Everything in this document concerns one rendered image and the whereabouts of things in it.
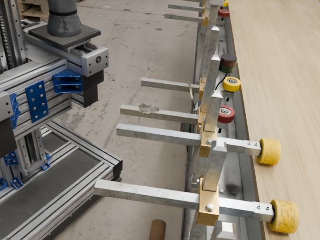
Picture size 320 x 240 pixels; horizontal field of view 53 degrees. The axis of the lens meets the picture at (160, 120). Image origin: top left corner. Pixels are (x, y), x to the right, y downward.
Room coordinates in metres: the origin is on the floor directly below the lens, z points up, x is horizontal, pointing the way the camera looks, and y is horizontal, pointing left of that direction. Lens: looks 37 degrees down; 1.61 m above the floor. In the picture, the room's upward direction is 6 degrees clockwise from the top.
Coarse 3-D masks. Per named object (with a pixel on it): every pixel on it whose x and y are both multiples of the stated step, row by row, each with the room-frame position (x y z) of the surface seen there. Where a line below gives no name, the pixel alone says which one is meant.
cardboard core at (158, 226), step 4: (156, 220) 1.09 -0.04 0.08; (160, 220) 1.10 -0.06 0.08; (152, 224) 1.08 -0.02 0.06; (156, 224) 1.07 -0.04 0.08; (160, 224) 1.07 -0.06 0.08; (164, 224) 1.08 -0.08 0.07; (152, 228) 1.05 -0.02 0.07; (156, 228) 1.04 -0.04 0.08; (160, 228) 1.05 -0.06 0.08; (164, 228) 1.06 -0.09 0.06; (152, 232) 1.02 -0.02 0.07; (156, 232) 1.02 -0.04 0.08; (160, 232) 1.02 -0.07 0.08; (164, 232) 1.04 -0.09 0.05; (152, 236) 1.00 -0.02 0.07; (156, 236) 0.99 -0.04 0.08; (160, 236) 1.00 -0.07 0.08
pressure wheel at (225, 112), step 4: (220, 108) 1.06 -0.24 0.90; (224, 108) 1.06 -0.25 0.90; (228, 108) 1.06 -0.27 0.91; (220, 112) 1.03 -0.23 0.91; (224, 112) 1.03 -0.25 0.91; (228, 112) 1.03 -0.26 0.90; (232, 112) 1.03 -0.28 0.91; (220, 116) 1.00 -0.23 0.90; (224, 116) 1.00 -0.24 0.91; (228, 116) 1.00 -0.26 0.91; (232, 116) 1.01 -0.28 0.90; (220, 120) 1.00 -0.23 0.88; (224, 120) 1.00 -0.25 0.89; (228, 120) 1.00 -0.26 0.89; (232, 120) 1.02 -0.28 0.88; (220, 132) 1.03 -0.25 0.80
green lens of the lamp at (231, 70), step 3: (219, 66) 1.07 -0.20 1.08; (222, 66) 1.06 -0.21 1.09; (234, 66) 1.06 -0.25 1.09; (219, 69) 1.07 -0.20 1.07; (222, 69) 1.06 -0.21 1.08; (225, 69) 1.05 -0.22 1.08; (228, 69) 1.05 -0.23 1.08; (231, 69) 1.05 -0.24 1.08; (234, 69) 1.07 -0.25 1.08; (225, 72) 1.05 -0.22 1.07; (228, 72) 1.05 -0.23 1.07; (231, 72) 1.05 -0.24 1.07
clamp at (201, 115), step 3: (198, 111) 1.09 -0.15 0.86; (198, 114) 1.06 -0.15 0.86; (201, 114) 1.05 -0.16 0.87; (204, 114) 1.05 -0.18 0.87; (198, 117) 1.03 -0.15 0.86; (201, 117) 1.03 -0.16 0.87; (198, 120) 1.01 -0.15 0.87; (201, 120) 1.01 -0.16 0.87; (198, 123) 0.99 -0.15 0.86; (198, 126) 0.99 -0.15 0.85; (198, 129) 0.99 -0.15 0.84
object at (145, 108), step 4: (140, 104) 1.09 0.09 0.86; (144, 104) 1.07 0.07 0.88; (152, 104) 1.08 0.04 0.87; (140, 108) 1.06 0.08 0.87; (144, 108) 1.06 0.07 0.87; (148, 108) 1.05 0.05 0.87; (152, 108) 1.05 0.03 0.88; (156, 108) 1.06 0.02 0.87; (144, 112) 1.03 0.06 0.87; (148, 112) 1.03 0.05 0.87; (152, 112) 1.04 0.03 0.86
